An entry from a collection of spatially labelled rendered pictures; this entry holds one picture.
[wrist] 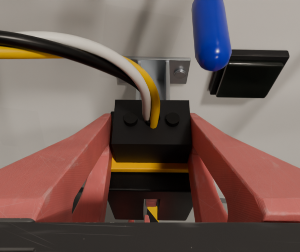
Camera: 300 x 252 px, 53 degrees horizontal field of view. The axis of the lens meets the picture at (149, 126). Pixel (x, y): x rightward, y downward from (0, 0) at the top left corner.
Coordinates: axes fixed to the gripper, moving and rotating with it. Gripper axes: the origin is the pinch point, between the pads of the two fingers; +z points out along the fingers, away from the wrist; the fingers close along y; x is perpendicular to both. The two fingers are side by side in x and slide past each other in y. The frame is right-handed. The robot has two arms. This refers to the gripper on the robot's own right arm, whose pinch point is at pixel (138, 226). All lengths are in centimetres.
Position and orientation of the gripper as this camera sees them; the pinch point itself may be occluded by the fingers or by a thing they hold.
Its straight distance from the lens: 28.2
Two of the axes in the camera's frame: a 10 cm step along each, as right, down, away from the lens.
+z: 0.2, -7.7, 6.4
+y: -10.0, -0.2, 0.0
